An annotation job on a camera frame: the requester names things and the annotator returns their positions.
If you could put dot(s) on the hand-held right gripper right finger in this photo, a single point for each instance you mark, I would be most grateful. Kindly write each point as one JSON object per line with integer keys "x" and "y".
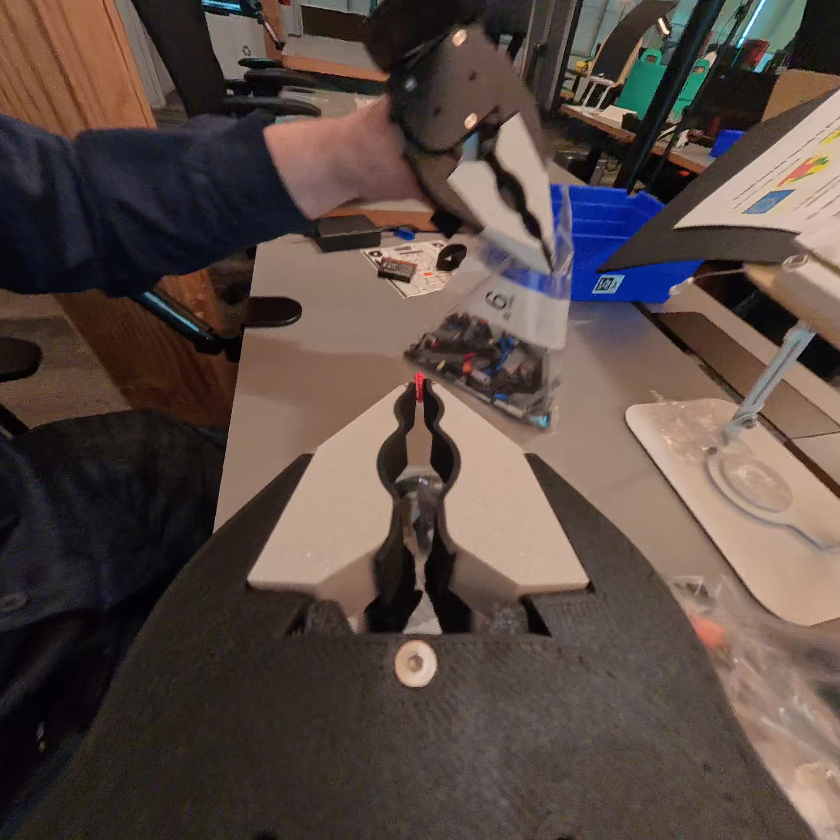
{"x": 518, "y": 525}

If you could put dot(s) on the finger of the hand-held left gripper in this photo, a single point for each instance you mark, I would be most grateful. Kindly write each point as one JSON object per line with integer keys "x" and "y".
{"x": 485, "y": 203}
{"x": 525, "y": 170}

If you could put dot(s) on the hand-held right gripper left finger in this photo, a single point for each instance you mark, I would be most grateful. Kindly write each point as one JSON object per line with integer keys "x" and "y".
{"x": 315, "y": 525}

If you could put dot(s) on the white-labelled bag of dark parts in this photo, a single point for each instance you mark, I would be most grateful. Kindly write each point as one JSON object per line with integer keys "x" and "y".
{"x": 499, "y": 308}

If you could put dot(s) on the thin red lego axle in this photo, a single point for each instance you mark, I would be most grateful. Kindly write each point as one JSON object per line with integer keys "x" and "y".
{"x": 418, "y": 387}

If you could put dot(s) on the person's left forearm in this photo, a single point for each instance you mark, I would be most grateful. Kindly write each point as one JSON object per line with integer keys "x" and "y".
{"x": 131, "y": 203}

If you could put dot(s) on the person's left hand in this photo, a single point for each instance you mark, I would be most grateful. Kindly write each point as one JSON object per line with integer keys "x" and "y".
{"x": 341, "y": 157}

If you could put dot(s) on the small blue connector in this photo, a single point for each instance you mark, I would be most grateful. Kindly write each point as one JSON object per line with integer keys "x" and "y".
{"x": 403, "y": 233}

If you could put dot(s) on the blue storage bin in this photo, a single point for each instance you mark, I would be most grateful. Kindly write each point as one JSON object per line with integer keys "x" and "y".
{"x": 610, "y": 223}

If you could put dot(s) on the wooden desk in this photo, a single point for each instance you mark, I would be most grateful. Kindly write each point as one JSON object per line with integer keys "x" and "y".
{"x": 623, "y": 131}

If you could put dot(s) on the small black red box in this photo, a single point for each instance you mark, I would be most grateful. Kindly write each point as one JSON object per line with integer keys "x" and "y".
{"x": 397, "y": 269}

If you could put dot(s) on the black power adapter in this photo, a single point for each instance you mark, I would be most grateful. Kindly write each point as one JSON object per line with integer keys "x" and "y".
{"x": 348, "y": 233}

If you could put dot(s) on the green board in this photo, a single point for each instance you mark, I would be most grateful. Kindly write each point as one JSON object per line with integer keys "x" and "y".
{"x": 656, "y": 85}

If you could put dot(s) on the black steel column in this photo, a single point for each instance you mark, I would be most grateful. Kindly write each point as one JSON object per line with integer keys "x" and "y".
{"x": 676, "y": 98}

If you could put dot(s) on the black office chair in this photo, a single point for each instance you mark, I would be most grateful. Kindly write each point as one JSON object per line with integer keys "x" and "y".
{"x": 275, "y": 92}

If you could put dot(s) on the black curved panel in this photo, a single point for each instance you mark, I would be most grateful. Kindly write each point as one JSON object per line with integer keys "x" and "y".
{"x": 630, "y": 33}

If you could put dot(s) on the small clear plastic wrapper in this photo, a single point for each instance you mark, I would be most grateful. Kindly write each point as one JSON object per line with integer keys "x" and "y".
{"x": 682, "y": 420}

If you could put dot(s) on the white book stand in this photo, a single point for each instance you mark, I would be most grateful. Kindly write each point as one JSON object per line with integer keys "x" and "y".
{"x": 722, "y": 499}

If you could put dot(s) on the black display board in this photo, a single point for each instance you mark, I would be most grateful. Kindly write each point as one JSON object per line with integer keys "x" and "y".
{"x": 722, "y": 246}

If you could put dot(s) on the white recycling bin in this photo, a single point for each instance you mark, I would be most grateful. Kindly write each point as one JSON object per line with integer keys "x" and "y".
{"x": 233, "y": 46}

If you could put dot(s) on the black table clamp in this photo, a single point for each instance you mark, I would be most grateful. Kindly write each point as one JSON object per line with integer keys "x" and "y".
{"x": 272, "y": 312}

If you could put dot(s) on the white printed instruction sheet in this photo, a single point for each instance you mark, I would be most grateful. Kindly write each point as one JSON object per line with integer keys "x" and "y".
{"x": 774, "y": 170}

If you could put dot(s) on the black square column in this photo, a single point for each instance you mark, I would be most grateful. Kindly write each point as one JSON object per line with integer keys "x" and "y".
{"x": 184, "y": 52}

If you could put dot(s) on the black metal frame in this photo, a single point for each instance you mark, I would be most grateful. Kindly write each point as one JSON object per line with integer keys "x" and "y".
{"x": 190, "y": 328}

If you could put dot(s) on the wooden post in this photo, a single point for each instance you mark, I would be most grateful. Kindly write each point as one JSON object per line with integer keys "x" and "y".
{"x": 65, "y": 65}

